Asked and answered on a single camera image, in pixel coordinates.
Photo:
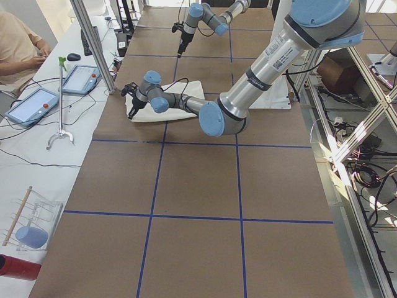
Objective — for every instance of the clear acrylic rack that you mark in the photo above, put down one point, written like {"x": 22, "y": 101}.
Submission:
{"x": 33, "y": 210}

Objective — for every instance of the red cylinder bottle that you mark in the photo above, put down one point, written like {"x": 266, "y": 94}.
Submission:
{"x": 19, "y": 269}

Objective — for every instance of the black box with label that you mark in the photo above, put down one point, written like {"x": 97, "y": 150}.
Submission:
{"x": 122, "y": 43}

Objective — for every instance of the seated person beige shirt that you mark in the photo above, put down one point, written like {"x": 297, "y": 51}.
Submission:
{"x": 23, "y": 52}

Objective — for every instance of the black computer mouse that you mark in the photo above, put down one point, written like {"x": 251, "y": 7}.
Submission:
{"x": 73, "y": 57}

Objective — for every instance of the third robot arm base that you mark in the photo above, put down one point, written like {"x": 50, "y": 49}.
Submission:
{"x": 384, "y": 64}

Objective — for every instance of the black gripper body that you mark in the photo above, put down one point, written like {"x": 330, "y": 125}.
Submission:
{"x": 135, "y": 104}
{"x": 183, "y": 41}

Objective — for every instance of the metal reacher grabber tool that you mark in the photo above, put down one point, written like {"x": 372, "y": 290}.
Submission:
{"x": 61, "y": 133}

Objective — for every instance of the aluminium frame post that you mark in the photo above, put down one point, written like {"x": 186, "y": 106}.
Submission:
{"x": 94, "y": 43}

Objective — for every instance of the blue teach pendant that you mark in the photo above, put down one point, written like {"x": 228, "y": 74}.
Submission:
{"x": 81, "y": 79}
{"x": 33, "y": 108}

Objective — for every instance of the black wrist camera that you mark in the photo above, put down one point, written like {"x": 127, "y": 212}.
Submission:
{"x": 177, "y": 26}
{"x": 130, "y": 89}

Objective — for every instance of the blue plastic cup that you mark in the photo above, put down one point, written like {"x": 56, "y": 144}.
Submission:
{"x": 32, "y": 236}

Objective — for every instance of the far blue teach pendant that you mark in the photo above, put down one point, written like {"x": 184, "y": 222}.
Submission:
{"x": 81, "y": 79}

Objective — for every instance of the near blue teach pendant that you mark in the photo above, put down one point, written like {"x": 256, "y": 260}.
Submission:
{"x": 33, "y": 108}

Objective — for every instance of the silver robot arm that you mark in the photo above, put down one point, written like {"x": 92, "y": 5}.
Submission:
{"x": 309, "y": 25}
{"x": 203, "y": 12}

